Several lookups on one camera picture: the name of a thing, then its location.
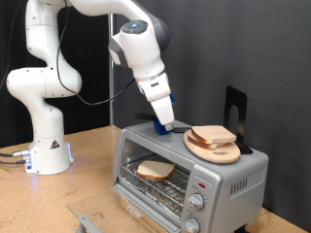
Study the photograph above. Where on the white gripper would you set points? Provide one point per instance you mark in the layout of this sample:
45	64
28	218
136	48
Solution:
158	100

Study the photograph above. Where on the black spatula with blue block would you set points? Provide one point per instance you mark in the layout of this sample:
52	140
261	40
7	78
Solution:
159	129

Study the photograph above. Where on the white bread slice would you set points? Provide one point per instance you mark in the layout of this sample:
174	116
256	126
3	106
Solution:
155	170

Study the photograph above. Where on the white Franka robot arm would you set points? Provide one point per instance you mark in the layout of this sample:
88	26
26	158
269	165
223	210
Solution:
42	123

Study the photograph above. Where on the silver toaster oven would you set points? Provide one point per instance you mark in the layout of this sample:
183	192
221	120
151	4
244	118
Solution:
175	149

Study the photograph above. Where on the silver oven knob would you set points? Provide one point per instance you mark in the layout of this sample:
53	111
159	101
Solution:
191	225
196	202

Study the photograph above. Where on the wooden block under oven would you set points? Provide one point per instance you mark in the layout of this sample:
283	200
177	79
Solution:
129	207

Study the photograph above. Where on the metal pole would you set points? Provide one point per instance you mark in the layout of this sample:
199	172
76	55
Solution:
111	110

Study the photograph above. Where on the round wooden cutting board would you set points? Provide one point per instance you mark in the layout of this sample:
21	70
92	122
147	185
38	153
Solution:
220	157

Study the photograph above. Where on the black metal bookend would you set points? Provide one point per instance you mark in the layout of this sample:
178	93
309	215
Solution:
236	95

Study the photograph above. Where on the black backdrop cloth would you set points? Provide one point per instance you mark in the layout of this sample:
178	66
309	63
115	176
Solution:
90	113

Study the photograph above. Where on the dark grey backdrop curtain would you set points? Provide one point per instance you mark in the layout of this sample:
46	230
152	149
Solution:
210	48

